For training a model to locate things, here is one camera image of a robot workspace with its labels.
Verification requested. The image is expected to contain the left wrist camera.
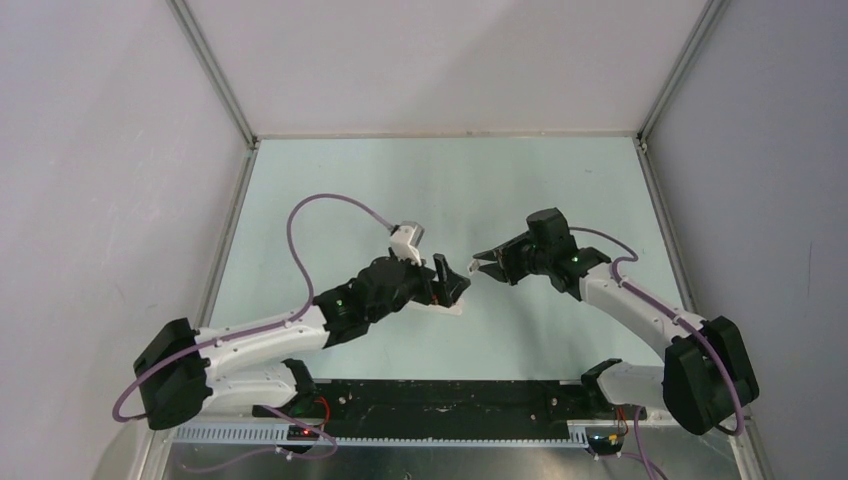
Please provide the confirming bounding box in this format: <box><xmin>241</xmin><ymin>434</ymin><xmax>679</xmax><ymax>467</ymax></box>
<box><xmin>389</xmin><ymin>221</ymin><xmax>425</xmax><ymax>266</ymax></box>

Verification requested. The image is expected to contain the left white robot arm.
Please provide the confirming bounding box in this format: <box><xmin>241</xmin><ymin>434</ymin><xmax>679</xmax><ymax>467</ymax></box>
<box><xmin>133</xmin><ymin>254</ymin><xmax>471</xmax><ymax>431</ymax></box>

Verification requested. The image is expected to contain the controller board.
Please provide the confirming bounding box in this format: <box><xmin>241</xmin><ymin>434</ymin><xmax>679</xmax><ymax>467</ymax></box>
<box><xmin>587</xmin><ymin>434</ymin><xmax>624</xmax><ymax>457</ymax></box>
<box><xmin>286</xmin><ymin>425</ymin><xmax>321</xmax><ymax>442</ymax></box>

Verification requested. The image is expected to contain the grey slotted cable duct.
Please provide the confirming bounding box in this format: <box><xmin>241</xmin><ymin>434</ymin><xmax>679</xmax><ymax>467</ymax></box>
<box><xmin>172</xmin><ymin>422</ymin><xmax>588</xmax><ymax>448</ymax></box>

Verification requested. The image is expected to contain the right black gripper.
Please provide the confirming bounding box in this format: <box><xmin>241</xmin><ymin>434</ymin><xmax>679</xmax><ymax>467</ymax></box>
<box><xmin>474</xmin><ymin>232</ymin><xmax>552</xmax><ymax>286</ymax></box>

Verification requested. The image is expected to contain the left controller board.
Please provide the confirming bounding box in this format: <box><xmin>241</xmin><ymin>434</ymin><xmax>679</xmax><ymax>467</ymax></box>
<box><xmin>286</xmin><ymin>425</ymin><xmax>321</xmax><ymax>442</ymax></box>

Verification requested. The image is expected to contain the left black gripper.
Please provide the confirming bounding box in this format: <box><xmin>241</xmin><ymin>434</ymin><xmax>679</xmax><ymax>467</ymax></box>
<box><xmin>367</xmin><ymin>248</ymin><xmax>468</xmax><ymax>324</ymax></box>

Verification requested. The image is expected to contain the right controller board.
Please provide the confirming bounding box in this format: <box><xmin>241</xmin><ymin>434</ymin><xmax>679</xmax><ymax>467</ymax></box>
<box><xmin>587</xmin><ymin>434</ymin><xmax>624</xmax><ymax>457</ymax></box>

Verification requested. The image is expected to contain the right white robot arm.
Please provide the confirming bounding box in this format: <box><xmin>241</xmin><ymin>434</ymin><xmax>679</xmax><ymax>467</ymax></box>
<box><xmin>469</xmin><ymin>208</ymin><xmax>760</xmax><ymax>436</ymax></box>

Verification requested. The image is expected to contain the white remote control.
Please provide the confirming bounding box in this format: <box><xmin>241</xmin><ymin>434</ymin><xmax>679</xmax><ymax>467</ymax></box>
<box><xmin>406</xmin><ymin>299</ymin><xmax>465</xmax><ymax>316</ymax></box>

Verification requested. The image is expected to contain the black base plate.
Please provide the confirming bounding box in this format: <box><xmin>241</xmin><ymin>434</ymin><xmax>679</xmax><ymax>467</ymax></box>
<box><xmin>252</xmin><ymin>378</ymin><xmax>621</xmax><ymax>423</ymax></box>

